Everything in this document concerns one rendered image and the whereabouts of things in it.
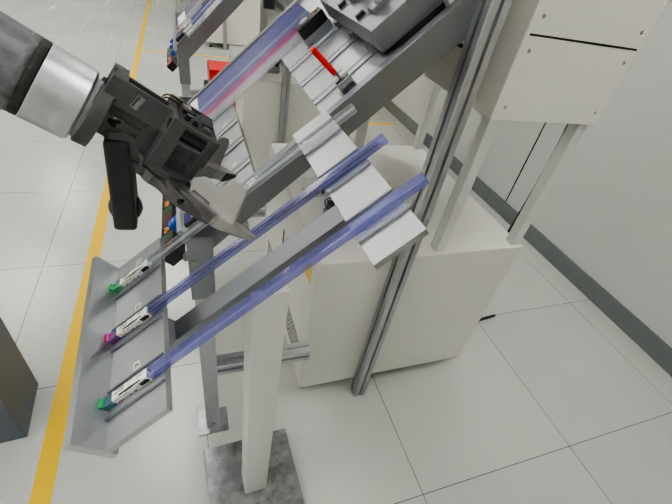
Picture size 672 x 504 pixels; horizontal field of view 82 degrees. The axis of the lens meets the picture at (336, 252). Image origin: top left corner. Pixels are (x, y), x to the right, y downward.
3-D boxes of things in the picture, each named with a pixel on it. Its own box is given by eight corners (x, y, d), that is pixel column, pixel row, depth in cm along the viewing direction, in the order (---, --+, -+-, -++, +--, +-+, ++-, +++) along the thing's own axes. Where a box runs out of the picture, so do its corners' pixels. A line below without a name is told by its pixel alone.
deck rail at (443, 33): (203, 256, 84) (180, 241, 79) (203, 250, 85) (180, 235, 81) (486, 22, 70) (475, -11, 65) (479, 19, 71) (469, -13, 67)
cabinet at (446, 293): (296, 398, 135) (320, 264, 96) (262, 265, 184) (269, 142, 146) (453, 365, 156) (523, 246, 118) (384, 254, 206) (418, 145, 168)
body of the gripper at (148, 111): (226, 150, 42) (109, 78, 34) (183, 207, 45) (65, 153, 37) (217, 121, 47) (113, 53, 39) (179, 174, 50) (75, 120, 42)
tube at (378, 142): (112, 345, 59) (106, 342, 58) (113, 337, 60) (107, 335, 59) (388, 142, 52) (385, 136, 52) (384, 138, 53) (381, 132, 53)
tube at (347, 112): (116, 293, 66) (111, 290, 66) (117, 288, 67) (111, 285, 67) (357, 111, 60) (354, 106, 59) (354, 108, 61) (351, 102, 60)
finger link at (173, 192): (209, 218, 42) (143, 161, 40) (201, 228, 42) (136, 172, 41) (226, 209, 46) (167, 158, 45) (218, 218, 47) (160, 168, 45)
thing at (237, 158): (197, 241, 83) (185, 233, 81) (187, 120, 130) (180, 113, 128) (263, 185, 79) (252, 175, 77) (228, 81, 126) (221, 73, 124)
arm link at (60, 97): (8, 129, 34) (28, 96, 40) (67, 156, 37) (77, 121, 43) (45, 57, 32) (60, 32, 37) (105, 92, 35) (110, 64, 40)
